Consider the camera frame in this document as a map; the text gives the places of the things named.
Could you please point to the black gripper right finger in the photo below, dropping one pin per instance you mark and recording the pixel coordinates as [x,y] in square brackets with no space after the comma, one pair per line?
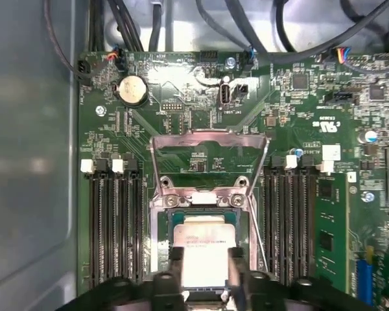
[272,294]

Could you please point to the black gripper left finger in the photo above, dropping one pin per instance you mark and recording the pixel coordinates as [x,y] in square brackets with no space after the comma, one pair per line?
[133,294]

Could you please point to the silver-topped CPU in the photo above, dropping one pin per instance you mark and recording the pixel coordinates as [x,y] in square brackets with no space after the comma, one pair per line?
[204,265]

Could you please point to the metal socket cover frame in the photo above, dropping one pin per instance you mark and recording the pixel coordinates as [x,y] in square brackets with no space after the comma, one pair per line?
[210,136]

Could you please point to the CPU socket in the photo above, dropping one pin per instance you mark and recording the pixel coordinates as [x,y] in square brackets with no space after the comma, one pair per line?
[160,233]

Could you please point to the blue expansion slot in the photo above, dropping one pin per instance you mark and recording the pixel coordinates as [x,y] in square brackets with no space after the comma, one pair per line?
[364,282]

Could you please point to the green RAM stick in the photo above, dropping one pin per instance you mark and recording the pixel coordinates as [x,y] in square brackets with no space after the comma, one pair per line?
[338,226]

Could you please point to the green motherboard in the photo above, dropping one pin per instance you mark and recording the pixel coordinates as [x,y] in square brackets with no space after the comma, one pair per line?
[142,129]

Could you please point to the round motherboard screw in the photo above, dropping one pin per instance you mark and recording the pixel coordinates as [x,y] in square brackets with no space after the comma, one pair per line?
[100,110]

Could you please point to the black and grey PC case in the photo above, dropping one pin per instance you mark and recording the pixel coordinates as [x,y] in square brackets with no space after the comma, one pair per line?
[29,129]

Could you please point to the round coin battery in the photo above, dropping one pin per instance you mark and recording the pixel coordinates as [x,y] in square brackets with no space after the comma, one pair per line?
[133,90]

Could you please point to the internal USB port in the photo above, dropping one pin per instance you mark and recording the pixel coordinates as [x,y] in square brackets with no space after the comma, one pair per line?
[225,94]

